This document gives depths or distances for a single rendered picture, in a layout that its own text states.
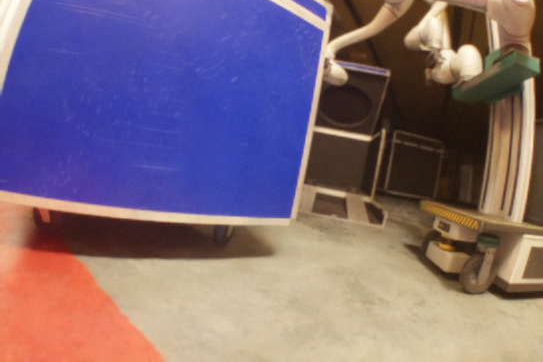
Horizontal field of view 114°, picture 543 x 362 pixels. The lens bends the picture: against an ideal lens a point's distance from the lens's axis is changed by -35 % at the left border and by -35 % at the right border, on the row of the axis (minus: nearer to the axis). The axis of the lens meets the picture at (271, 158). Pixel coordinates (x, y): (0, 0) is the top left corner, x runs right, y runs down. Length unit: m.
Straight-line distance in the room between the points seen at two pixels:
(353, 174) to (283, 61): 3.23
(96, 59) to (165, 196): 0.42
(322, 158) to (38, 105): 3.72
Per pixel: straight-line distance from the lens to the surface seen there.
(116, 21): 0.79
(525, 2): 1.24
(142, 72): 0.76
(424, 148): 7.31
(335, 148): 4.04
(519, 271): 1.29
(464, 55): 1.80
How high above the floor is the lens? 0.40
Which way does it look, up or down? level
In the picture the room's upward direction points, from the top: 11 degrees clockwise
